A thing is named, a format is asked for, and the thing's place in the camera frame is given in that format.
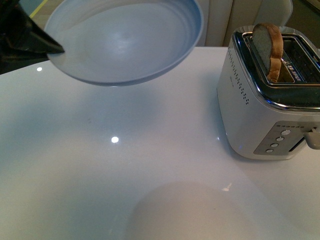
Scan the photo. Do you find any brown bread slice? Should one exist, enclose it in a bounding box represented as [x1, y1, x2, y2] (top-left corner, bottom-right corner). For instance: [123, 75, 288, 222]
[252, 22, 284, 83]

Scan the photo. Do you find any beige upholstered chair left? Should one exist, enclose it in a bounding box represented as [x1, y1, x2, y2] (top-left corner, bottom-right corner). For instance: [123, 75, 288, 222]
[197, 0, 233, 47]

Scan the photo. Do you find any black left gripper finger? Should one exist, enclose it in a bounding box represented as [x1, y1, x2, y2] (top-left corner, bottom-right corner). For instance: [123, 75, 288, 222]
[0, 0, 65, 74]

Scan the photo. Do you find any beige upholstered chair right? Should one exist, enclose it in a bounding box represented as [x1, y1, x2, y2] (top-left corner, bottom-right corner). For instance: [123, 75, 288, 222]
[253, 0, 293, 27]

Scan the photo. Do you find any pale blue round plate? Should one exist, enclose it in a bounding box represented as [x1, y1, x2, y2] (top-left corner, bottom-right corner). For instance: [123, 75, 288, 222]
[44, 0, 204, 86]

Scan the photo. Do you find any beige upholstered chair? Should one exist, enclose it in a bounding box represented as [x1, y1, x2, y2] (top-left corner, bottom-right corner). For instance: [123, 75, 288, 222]
[253, 0, 293, 27]
[197, 0, 233, 47]

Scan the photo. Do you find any white chrome two-slot toaster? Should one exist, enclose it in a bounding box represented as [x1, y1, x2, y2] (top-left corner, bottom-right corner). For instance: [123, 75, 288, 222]
[217, 26, 320, 160]

